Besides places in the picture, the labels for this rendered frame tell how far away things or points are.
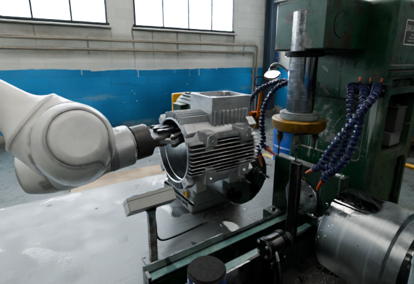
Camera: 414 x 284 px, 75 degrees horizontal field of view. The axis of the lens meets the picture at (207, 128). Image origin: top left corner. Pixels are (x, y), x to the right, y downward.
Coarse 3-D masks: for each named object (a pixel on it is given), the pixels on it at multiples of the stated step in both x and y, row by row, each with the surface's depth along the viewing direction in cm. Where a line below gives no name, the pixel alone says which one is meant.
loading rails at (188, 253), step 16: (256, 224) 102; (272, 224) 103; (304, 224) 103; (208, 240) 92; (224, 240) 94; (240, 240) 94; (256, 240) 99; (304, 240) 99; (176, 256) 85; (192, 256) 86; (224, 256) 92; (240, 256) 86; (256, 256) 85; (288, 256) 95; (304, 256) 101; (144, 272) 79; (160, 272) 80; (176, 272) 81; (240, 272) 81; (256, 272) 87
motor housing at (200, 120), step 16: (176, 112) 63; (192, 112) 64; (208, 128) 63; (224, 128) 65; (192, 144) 58; (224, 144) 62; (240, 144) 65; (256, 144) 68; (176, 160) 73; (192, 160) 59; (208, 160) 62; (224, 160) 64; (176, 176) 69; (192, 176) 60; (224, 176) 70
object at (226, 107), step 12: (192, 96) 70; (204, 96) 65; (216, 96) 75; (228, 96) 65; (240, 96) 67; (192, 108) 71; (204, 108) 66; (216, 108) 64; (228, 108) 66; (240, 108) 68; (216, 120) 65; (228, 120) 66; (240, 120) 69
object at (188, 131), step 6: (162, 120) 68; (246, 120) 68; (252, 120) 68; (186, 126) 58; (192, 126) 59; (252, 126) 69; (186, 132) 58; (192, 132) 58; (186, 138) 59; (162, 168) 72; (252, 168) 71; (186, 180) 61; (192, 180) 62; (186, 186) 61; (192, 186) 63
